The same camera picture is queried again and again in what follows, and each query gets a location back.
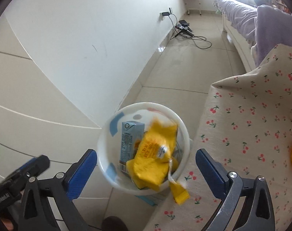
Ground power strip with cables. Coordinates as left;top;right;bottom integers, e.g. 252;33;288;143
169;13;212;50

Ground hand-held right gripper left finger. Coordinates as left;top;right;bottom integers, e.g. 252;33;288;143
17;149;98;231

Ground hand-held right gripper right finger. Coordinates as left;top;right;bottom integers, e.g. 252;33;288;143
195;148;277;231

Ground dark shoe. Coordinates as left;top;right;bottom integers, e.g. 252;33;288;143
101;216;127;231

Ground yellow snack packet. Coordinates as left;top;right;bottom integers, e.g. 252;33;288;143
126;117;191;205

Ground wall socket with charger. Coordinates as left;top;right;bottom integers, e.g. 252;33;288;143
160;8;173;21

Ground cherry print beige blanket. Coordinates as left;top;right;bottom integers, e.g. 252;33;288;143
143;44;292;231

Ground purple bed blanket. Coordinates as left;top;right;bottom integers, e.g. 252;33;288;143
213;0;292;68

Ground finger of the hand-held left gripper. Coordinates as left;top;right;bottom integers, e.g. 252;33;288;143
6;155;51;186

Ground black devices on floor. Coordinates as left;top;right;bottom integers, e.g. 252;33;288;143
174;20;195;38

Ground light blue milk carton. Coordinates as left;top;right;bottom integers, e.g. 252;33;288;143
118;121;146;173

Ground white plastic waste bin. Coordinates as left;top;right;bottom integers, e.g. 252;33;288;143
97;102;191;206

